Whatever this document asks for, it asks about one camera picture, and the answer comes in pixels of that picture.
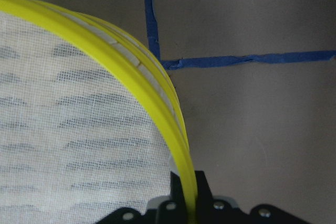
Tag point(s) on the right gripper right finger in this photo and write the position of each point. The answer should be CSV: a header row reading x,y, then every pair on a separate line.
x,y
204,197

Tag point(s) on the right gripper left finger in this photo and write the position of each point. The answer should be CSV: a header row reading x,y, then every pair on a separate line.
x,y
176,191

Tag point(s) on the yellow steamer layer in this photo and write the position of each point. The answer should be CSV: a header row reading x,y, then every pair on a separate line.
x,y
155,71
83,132

